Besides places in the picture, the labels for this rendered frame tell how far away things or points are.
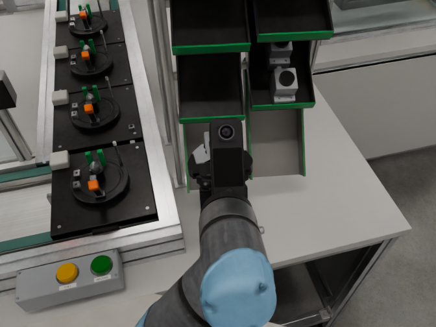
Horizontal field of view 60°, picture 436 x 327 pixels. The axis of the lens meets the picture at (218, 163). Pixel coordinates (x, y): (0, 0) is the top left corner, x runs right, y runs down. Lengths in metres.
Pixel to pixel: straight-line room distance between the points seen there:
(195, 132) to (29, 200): 0.47
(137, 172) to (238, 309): 0.65
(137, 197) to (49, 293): 0.27
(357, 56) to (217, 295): 1.36
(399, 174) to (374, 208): 1.33
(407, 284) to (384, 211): 0.98
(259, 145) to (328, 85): 0.78
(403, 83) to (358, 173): 0.79
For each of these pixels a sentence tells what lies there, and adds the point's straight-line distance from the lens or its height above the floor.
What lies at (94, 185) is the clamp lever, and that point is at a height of 1.07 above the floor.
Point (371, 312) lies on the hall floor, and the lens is 1.94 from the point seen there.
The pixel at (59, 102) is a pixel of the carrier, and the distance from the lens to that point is 1.23.
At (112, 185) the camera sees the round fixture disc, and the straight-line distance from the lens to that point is 0.95.
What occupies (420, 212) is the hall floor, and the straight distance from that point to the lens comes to 2.32.
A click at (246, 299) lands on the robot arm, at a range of 0.38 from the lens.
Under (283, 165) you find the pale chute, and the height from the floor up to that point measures 1.01.
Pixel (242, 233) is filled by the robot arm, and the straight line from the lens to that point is 0.42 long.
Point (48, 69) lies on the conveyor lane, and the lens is 1.42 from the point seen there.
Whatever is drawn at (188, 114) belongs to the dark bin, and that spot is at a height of 1.20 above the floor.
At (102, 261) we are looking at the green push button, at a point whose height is 0.97.
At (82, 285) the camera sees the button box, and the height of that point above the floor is 0.96.
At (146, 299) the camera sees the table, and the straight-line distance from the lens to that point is 0.93.
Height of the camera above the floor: 1.72
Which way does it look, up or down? 50 degrees down
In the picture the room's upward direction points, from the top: straight up
